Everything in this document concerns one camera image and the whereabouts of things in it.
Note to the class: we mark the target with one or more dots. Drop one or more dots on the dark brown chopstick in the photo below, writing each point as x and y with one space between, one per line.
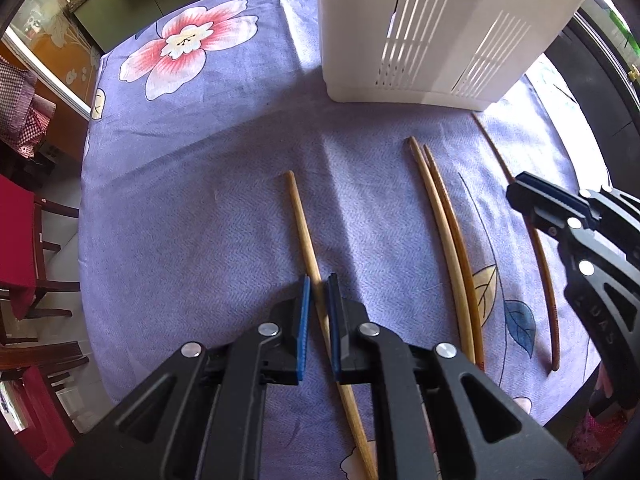
541 259

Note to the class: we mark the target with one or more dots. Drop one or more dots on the red chair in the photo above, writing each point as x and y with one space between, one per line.
24 283

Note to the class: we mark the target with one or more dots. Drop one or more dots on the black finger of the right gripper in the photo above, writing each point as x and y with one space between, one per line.
542 222

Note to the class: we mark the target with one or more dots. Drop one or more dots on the purple floral tablecloth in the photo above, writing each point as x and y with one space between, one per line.
186 227

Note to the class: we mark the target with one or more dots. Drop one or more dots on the purple checked apron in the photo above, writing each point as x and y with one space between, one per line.
24 114

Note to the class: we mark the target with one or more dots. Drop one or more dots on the reddish brown chopstick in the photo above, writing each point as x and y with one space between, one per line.
463 259

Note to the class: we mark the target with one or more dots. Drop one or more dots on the glass sliding door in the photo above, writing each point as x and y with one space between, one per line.
46 39

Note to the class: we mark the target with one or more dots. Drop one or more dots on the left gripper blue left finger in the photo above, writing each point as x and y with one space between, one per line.
287 358

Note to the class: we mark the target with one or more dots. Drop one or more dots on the light bamboo chopstick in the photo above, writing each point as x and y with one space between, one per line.
452 262

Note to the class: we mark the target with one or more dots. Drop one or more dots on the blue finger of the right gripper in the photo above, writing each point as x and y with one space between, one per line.
534 194

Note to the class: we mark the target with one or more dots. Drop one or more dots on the white plastic utensil holder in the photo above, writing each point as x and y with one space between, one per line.
456 53

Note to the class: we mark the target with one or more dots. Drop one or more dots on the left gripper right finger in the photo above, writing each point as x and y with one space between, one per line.
349 360

